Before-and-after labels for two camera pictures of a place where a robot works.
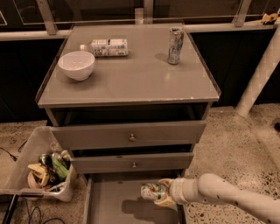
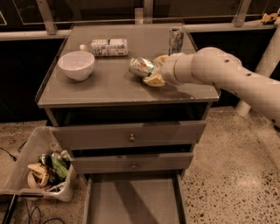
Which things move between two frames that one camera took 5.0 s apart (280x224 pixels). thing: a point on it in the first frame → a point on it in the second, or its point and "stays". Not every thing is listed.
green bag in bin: x=59 y=167 stays
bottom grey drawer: x=115 y=198 stays
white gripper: x=177 y=190 → x=169 y=70
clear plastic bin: x=43 y=168 stays
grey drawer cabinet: x=129 y=102 stays
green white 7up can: x=151 y=191 → x=141 y=66
